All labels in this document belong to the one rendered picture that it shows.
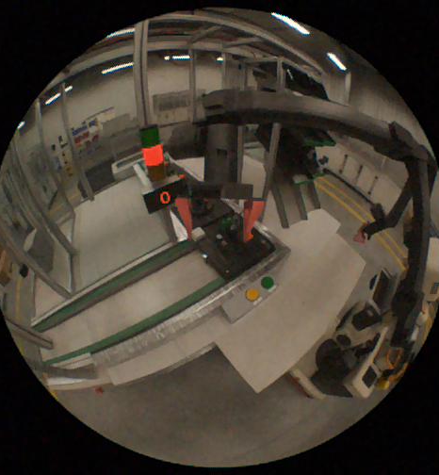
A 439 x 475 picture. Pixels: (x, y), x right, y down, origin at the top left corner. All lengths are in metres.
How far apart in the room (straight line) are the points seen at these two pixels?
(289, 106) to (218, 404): 1.68
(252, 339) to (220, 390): 0.96
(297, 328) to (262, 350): 0.16
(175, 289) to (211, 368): 1.00
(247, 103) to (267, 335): 0.66
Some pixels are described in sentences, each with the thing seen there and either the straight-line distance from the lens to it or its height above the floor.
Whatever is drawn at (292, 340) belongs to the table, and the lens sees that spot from 0.67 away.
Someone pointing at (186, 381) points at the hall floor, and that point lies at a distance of 1.53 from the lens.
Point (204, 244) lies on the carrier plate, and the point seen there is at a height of 0.97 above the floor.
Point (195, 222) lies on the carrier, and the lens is 0.72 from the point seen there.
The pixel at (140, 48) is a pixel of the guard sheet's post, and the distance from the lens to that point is 0.50.
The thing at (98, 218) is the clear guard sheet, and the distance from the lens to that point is 0.54.
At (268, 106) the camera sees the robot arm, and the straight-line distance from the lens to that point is 0.30.
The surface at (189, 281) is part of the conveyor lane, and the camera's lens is 0.62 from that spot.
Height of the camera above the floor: 1.47
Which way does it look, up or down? 50 degrees down
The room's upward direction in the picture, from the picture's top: straight up
